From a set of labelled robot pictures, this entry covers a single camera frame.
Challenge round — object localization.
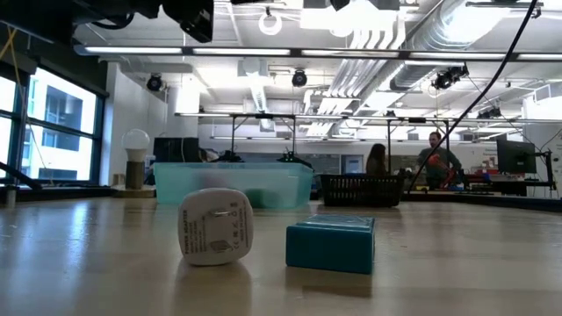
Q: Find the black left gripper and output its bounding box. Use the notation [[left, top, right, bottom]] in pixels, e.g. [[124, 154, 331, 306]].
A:
[[162, 0, 215, 45]]

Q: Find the teal plastic box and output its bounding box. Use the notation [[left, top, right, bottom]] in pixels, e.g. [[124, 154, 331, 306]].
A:
[[285, 213, 376, 276]]

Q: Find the ceiling light strip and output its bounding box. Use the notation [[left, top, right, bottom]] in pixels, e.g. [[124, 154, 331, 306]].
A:
[[73, 43, 184, 57], [300, 48, 399, 59], [407, 51, 510, 61], [191, 47, 292, 57], [515, 52, 562, 61]]

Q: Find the black computer monitor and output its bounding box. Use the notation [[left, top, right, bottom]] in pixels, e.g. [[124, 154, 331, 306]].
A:
[[495, 139, 538, 175], [152, 137, 200, 164]]

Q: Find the person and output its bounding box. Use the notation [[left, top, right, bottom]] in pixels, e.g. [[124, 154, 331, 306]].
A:
[[415, 130, 463, 190], [365, 143, 388, 176]]

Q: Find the white bulb on brass base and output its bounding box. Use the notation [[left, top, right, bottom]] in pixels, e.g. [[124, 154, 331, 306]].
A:
[[120, 128, 151, 190]]

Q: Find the teal translucent plastic bin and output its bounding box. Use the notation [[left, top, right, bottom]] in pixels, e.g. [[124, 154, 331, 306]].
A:
[[153, 162, 315, 210]]

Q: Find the red desk lamp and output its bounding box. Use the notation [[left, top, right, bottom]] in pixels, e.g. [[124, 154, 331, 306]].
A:
[[428, 153, 458, 188]]

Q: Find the black slotted plastic basket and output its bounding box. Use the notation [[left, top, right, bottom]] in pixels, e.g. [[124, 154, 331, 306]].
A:
[[319, 174, 406, 208]]

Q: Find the pink white power adapter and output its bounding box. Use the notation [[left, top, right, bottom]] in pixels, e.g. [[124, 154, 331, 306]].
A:
[[177, 188, 255, 267]]

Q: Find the white ceiling ring light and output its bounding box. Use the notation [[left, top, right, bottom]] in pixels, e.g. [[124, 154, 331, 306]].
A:
[[257, 11, 284, 37]]

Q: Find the silver ventilation duct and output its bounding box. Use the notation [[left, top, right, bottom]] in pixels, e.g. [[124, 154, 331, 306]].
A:
[[390, 0, 562, 93]]

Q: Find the black ceiling camera rig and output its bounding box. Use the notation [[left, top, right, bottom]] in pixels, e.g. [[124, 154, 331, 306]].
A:
[[429, 63, 470, 91]]

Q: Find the black station frame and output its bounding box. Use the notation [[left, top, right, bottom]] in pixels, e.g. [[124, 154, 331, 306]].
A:
[[227, 111, 453, 176]]

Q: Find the dark window frame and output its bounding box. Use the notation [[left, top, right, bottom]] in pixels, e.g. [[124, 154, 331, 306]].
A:
[[0, 61, 109, 185]]

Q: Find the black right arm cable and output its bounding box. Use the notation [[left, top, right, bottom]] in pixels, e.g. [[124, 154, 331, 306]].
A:
[[407, 0, 540, 193]]

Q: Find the yellow cable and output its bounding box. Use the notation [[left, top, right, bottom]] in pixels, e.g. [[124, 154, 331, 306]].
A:
[[0, 25, 19, 62]]

